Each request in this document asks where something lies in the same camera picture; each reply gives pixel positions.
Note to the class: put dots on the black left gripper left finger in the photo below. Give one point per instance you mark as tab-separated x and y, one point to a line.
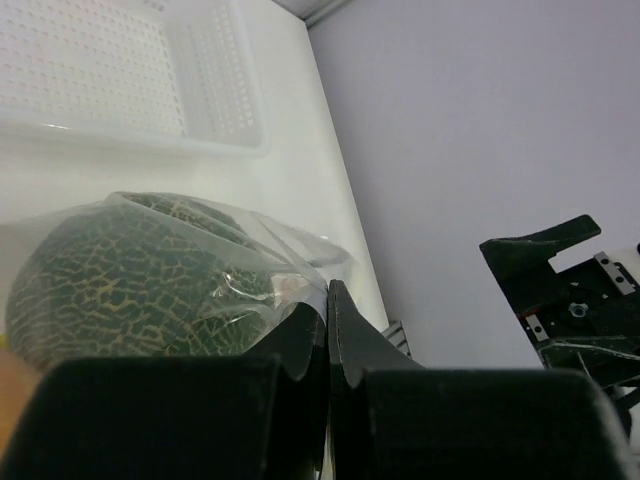
259	415

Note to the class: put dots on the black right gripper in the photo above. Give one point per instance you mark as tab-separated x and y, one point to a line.
584	318

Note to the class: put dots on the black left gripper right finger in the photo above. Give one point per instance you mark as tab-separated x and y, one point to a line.
392	418

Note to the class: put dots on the green netted fake melon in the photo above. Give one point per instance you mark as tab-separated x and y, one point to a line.
143	274

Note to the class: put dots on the clear zip top bag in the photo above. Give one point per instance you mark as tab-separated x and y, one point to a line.
299	264

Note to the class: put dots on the white perforated plastic basket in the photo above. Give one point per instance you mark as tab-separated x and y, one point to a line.
161	76

